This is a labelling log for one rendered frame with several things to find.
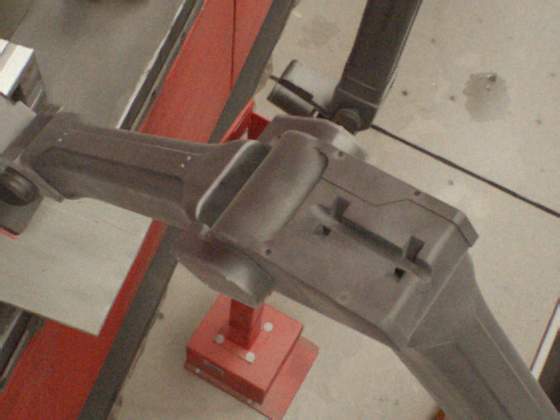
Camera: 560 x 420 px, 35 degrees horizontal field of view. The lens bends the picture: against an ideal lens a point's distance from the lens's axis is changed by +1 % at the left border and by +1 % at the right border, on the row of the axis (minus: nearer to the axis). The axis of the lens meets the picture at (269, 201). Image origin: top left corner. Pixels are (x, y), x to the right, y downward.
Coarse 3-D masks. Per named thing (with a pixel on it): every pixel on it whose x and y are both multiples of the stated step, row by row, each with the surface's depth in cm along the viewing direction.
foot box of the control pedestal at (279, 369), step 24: (216, 312) 193; (264, 312) 194; (192, 336) 190; (288, 336) 192; (192, 360) 195; (216, 360) 188; (240, 360) 188; (264, 360) 189; (288, 360) 200; (312, 360) 201; (216, 384) 197; (240, 384) 191; (264, 384) 186; (288, 384) 198; (264, 408) 195
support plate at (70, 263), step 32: (32, 224) 103; (64, 224) 104; (96, 224) 104; (128, 224) 104; (0, 256) 101; (32, 256) 102; (64, 256) 102; (96, 256) 102; (128, 256) 102; (0, 288) 100; (32, 288) 100; (64, 288) 100; (96, 288) 100; (64, 320) 98; (96, 320) 99
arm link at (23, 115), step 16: (0, 96) 83; (0, 112) 83; (16, 112) 84; (32, 112) 84; (0, 128) 83; (16, 128) 84; (0, 144) 83; (16, 176) 79; (16, 192) 81; (32, 192) 80
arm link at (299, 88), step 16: (288, 64) 114; (304, 64) 113; (288, 80) 112; (304, 80) 112; (320, 80) 113; (336, 80) 114; (272, 96) 114; (288, 96) 114; (304, 96) 113; (320, 96) 112; (288, 112) 115; (304, 112) 114; (336, 112) 108; (352, 112) 107; (352, 128) 108
